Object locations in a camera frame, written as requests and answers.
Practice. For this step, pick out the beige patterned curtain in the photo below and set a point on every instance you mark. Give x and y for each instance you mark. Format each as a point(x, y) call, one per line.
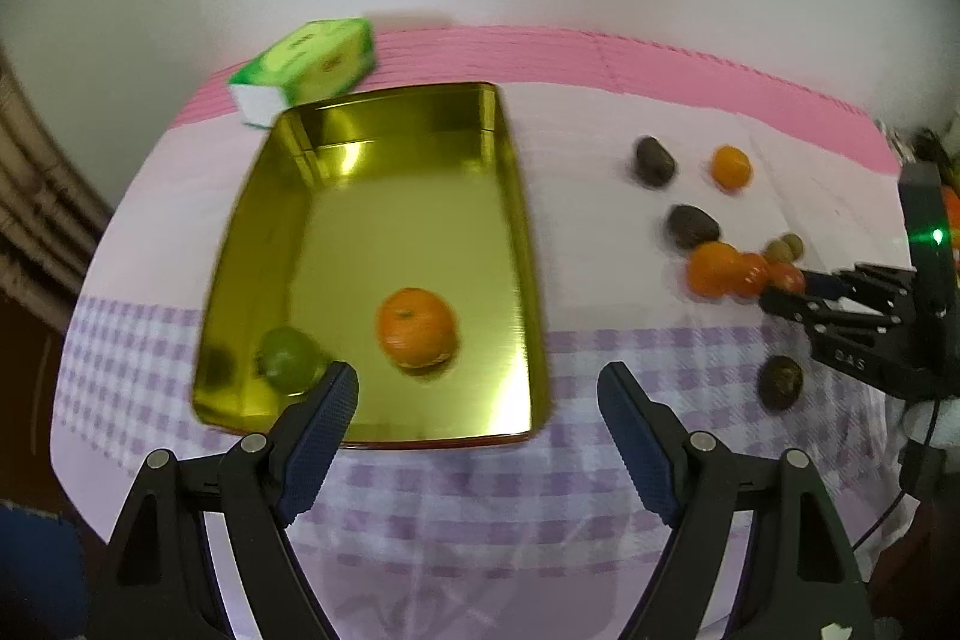
point(37, 183)

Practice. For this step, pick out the small green jujube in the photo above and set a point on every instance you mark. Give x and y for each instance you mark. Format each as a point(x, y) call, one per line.
point(784, 248)

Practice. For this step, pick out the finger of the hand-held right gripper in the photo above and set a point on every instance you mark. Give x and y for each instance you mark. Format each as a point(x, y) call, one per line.
point(825, 282)
point(795, 306)

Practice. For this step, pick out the green tissue box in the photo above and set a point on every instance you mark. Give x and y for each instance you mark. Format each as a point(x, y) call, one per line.
point(315, 59)

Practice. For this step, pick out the dark wooden cabinet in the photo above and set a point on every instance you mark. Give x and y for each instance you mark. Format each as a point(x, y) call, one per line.
point(30, 400)

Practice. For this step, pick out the blue foam mat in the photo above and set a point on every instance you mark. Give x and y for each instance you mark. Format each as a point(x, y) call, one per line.
point(37, 572)

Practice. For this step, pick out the gold metal tray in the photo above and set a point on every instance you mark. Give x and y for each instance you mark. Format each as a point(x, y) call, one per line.
point(420, 197)

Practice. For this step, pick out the person's right forearm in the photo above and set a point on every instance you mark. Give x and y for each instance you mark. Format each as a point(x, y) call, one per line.
point(936, 422)

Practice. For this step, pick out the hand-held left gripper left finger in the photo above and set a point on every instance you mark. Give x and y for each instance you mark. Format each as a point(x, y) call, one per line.
point(326, 430)

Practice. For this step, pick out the pink checkered tablecloth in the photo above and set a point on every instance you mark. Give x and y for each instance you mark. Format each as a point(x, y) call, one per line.
point(600, 220)

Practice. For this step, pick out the orange mandarin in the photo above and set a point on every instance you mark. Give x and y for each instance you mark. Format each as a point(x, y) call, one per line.
point(731, 166)
point(711, 269)
point(416, 329)

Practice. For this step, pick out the dark passion fruit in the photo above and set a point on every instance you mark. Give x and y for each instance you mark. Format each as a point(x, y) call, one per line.
point(694, 225)
point(780, 383)
point(654, 162)

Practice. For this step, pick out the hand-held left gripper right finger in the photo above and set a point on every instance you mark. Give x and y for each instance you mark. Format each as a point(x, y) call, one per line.
point(637, 437)

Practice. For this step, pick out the green lime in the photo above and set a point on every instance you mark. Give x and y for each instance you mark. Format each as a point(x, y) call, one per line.
point(289, 359)

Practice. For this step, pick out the red cherry tomato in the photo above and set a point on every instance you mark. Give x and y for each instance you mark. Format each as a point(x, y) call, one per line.
point(752, 274)
point(787, 276)

